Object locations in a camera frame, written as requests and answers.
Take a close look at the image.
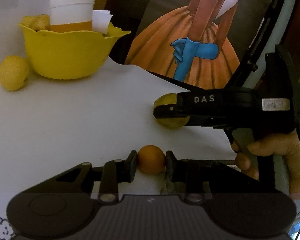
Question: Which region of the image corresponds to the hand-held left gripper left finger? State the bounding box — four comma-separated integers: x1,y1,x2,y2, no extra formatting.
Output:
22,150,138,203

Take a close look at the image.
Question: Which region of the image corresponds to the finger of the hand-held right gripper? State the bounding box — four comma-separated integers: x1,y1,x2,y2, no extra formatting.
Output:
153,104,192,120

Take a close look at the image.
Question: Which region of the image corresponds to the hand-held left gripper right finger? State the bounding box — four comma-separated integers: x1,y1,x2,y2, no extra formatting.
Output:
166,151,277,203

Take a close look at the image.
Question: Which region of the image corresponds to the green tangerine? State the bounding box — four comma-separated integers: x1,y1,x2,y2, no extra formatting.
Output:
154,93,191,130

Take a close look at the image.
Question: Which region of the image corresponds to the small orange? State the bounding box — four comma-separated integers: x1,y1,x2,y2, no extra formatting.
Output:
137,144,166,175

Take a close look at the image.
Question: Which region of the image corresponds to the person's right hand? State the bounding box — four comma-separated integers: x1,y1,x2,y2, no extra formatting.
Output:
231,130,300,195

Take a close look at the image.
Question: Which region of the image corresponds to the white printed table cover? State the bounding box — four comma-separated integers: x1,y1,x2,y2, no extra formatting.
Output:
0,55,260,240

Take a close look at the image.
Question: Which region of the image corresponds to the white folded tissue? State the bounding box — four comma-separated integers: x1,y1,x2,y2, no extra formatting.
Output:
92,10,113,35

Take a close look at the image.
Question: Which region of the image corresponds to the yellow plastic bowl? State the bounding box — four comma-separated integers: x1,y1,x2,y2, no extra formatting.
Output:
18,21,131,80

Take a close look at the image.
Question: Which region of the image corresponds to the white and orange cup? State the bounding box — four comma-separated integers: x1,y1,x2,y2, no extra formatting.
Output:
48,0,97,33

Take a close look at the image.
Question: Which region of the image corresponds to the yellow lemon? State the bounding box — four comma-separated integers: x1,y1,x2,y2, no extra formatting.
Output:
0,55,30,91

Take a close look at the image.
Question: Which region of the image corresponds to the yellow pear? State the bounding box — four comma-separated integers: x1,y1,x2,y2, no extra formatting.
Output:
32,15,50,32

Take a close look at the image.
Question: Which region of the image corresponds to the wall poster of dancing figure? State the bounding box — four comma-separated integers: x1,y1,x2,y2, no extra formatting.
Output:
125,0,280,90

